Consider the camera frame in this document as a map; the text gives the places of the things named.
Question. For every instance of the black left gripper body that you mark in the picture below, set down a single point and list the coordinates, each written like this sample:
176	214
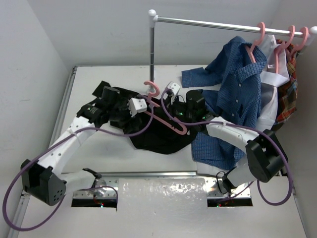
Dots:
123	109

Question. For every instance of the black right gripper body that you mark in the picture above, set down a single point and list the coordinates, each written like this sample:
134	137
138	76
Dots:
180	108

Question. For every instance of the pink hanger holding white shirt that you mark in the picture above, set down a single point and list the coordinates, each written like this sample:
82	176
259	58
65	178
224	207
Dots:
153	92

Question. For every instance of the black shirt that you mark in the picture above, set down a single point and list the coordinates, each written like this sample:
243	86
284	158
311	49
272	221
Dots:
160	139

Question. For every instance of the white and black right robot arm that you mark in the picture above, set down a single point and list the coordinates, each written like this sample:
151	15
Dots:
261	150

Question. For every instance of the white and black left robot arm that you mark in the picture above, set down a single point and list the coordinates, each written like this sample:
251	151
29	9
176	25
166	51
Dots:
42	177

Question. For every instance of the blue checkered shirt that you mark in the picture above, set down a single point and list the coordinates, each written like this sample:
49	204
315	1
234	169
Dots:
238	100

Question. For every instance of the white shirt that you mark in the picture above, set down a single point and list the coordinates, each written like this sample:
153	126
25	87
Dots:
269	83

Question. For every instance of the red plaid shirt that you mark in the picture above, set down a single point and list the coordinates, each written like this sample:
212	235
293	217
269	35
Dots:
287	91

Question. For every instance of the pink hanger holding blue shirt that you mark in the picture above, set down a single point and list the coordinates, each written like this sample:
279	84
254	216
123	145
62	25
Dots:
256	42

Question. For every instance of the white front cover board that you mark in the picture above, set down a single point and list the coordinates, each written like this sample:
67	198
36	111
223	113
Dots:
164	208

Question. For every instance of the silver and white clothes rack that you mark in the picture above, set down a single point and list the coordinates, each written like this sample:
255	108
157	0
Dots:
306	34

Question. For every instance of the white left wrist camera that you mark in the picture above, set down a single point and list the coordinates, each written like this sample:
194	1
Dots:
136	106

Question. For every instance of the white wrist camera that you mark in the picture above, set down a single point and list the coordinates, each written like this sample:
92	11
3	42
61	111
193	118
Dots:
174	88
136	106

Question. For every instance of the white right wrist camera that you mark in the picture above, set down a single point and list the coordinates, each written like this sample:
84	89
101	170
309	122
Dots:
174	88

